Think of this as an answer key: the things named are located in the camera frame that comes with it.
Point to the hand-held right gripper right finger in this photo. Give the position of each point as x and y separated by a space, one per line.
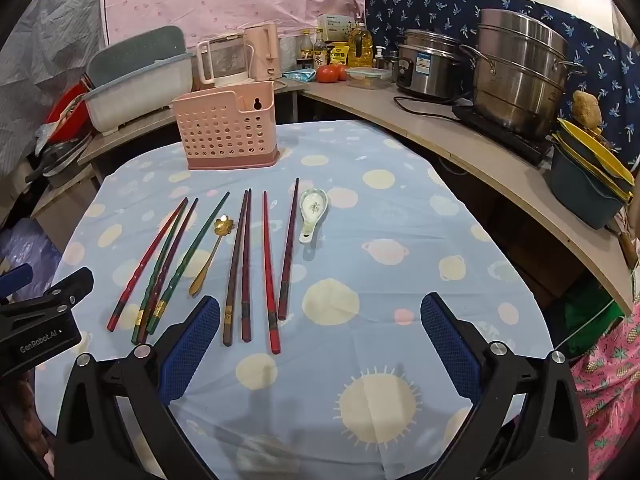
450 350

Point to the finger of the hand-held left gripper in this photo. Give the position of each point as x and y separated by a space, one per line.
72 284
15 279

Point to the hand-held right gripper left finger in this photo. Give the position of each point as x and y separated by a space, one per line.
190 345

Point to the brown chopstick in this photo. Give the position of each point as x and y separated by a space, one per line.
235 280

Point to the green and red chopstick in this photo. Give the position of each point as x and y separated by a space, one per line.
161 271

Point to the dark maroon chopstick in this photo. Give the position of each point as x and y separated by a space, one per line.
175 255

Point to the red chopstick dark band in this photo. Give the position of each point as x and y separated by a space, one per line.
269 270

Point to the gold flower spoon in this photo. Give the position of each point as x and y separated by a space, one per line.
222 224

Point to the white ceramic spoon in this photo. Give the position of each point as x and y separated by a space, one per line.
312 205

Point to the pink perforated utensil holder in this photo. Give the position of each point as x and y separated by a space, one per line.
225 130

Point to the blue plastic bag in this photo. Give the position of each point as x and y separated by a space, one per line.
30 245

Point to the steel pan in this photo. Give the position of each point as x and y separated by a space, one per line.
60 157

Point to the blue printed tablecloth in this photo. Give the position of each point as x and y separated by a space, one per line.
375 240

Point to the green plastic bag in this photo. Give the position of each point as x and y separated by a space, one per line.
590 320

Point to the pink pineapple print cloth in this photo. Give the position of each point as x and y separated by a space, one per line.
610 400

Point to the red plastic basket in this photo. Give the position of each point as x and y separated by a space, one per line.
67 105

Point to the white dish drainer box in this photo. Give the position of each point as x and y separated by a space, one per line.
135 90

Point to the blue-grey plastic basin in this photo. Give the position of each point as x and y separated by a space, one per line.
582 195

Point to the beige wooden counter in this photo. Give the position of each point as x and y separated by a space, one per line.
450 135

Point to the black induction cooker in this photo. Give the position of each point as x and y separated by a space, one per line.
500 137

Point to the grey plastic sheet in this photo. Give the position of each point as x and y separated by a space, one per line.
45 50

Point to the stack of yellow teal bowls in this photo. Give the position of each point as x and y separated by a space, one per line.
595 152

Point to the white glass kettle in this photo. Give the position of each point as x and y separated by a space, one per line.
227 62

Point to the brown loofah sponge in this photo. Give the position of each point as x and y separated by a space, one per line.
586 107

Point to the steel rice cooker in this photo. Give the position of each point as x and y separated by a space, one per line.
430 70

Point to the large steel steamer pot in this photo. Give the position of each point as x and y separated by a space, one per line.
520 75

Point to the clear plastic food container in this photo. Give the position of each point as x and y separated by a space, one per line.
367 77

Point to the blue wet wipes pack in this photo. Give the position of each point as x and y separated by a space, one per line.
299 76

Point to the small steel pot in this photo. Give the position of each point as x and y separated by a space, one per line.
386 62

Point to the red tomato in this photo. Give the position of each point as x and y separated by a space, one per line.
327 74
343 71

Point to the pink electric kettle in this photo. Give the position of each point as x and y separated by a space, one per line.
262 52

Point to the white pump bottle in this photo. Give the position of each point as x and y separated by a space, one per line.
380 52

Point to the cooking oil bottle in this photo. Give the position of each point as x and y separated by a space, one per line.
361 47

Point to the yellow seasoning packet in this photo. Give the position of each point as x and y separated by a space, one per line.
340 54

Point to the clear sauce bottle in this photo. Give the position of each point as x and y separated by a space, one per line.
306 50

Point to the dark soy sauce bottle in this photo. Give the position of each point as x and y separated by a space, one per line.
320 52

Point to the navy palm print cloth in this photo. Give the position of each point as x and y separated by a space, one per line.
450 10

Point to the white and green box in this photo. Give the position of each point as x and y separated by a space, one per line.
335 26

